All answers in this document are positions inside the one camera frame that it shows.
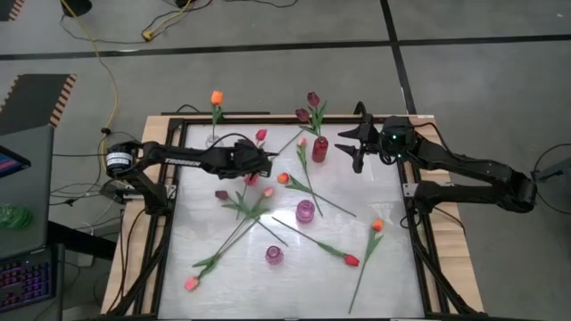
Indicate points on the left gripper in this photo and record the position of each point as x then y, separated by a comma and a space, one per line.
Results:
250, 160

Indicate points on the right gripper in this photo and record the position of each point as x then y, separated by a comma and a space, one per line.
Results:
370, 138

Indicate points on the red artificial tulip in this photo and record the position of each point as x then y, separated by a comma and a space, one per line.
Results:
250, 180
351, 260
261, 135

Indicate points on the orange artificial tulip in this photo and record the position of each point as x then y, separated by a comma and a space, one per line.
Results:
283, 178
217, 98
378, 225

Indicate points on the pink artificial tulip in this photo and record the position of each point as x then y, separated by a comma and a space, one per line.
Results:
268, 192
302, 142
192, 284

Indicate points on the pink round bulb glass vase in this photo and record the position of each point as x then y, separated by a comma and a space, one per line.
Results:
274, 255

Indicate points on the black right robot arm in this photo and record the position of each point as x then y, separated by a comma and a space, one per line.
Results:
468, 167

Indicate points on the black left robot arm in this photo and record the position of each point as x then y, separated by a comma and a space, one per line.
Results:
178, 160

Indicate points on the red ribbed glass vase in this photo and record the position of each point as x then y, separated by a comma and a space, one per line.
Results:
319, 151

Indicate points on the clear glass bottle vase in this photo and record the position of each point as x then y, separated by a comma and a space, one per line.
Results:
212, 142

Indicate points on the pink ribbed cylinder glass vase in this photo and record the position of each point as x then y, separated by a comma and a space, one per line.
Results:
305, 211

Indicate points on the black flat bar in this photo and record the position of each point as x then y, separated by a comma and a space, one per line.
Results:
241, 113

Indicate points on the black cart leg bar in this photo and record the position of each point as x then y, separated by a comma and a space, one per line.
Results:
80, 241

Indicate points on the black stand foot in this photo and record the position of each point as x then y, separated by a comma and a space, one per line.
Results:
78, 6

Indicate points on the large black striped-edge floor mat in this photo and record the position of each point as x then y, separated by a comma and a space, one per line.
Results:
31, 100

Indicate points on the black computer monitor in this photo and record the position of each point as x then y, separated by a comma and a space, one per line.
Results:
11, 162

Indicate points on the green translucent object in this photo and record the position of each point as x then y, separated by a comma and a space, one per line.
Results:
13, 217

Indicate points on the purple backlit keyboard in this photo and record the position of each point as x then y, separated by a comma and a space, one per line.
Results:
24, 281

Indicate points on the small black striped-edge floor mat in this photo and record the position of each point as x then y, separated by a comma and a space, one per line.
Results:
9, 9

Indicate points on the black aluminium table frame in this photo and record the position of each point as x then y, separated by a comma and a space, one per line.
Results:
232, 120

